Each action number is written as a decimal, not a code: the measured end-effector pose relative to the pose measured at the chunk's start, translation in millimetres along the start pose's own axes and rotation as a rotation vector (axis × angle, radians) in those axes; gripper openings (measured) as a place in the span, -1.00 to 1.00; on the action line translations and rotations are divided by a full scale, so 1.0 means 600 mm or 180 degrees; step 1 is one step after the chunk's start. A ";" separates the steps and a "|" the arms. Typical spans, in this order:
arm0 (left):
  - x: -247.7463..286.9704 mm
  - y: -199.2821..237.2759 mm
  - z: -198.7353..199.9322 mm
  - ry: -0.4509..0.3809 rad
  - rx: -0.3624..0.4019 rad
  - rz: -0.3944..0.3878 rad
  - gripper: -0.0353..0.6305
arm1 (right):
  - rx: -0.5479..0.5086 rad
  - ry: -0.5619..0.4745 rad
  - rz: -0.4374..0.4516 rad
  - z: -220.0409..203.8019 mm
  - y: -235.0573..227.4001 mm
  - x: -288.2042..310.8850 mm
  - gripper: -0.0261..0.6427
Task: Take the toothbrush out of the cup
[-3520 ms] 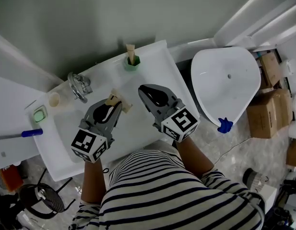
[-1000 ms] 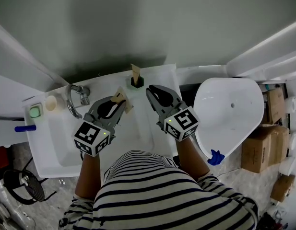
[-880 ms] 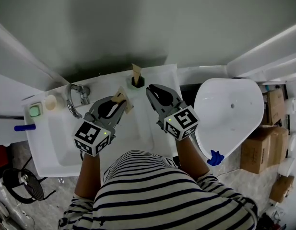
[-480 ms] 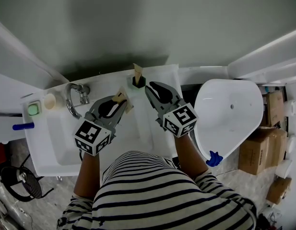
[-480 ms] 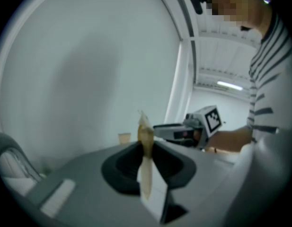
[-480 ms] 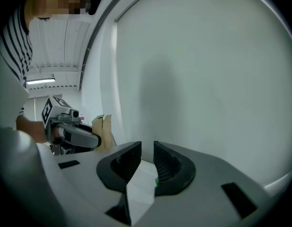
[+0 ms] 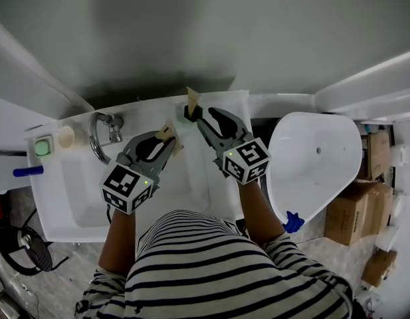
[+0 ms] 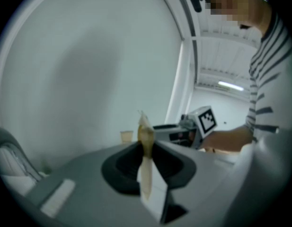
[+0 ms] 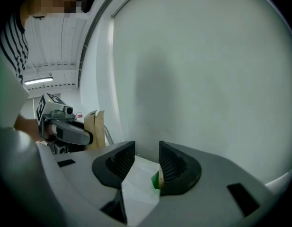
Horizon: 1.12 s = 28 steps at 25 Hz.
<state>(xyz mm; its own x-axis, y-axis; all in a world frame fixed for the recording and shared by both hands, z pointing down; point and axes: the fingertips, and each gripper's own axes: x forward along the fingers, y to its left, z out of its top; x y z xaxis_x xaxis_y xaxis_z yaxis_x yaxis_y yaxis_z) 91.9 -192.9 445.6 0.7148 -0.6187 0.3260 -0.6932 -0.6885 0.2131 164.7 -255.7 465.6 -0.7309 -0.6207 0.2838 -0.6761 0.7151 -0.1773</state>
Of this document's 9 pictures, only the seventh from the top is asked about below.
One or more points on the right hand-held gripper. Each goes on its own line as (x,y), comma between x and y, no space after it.
(246,159)

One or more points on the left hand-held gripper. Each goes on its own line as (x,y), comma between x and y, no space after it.
(125,186)

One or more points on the green cup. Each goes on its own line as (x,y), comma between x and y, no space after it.
(180,118)

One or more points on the beige cup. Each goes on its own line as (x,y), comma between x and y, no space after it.
(65,137)

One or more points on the person's right forearm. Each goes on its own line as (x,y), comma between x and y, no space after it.
(261,214)

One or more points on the person's left forearm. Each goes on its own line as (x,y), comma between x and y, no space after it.
(118,244)

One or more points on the chrome faucet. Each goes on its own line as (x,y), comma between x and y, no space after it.
(98,148)

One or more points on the white freestanding basin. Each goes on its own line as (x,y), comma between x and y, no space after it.
(311,165)

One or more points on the green soap bar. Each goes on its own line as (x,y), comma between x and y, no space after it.
(42,147)

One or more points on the blue bottle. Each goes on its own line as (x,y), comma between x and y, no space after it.
(27,171)

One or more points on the striped long-sleeve shirt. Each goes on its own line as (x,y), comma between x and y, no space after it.
(224,271)

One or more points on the black round stool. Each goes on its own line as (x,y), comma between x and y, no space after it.
(38,251)

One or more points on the white low cabinet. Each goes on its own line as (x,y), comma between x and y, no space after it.
(2,183)

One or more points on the white stepped panel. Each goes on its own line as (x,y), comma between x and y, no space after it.
(367,88)

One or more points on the large cardboard box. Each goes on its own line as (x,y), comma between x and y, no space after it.
(354,214)

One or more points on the flat cardboard box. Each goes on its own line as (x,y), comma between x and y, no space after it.
(379,155)

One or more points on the white paper roll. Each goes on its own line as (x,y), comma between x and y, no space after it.
(400,155)

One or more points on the small cardboard box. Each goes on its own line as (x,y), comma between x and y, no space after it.
(379,268)

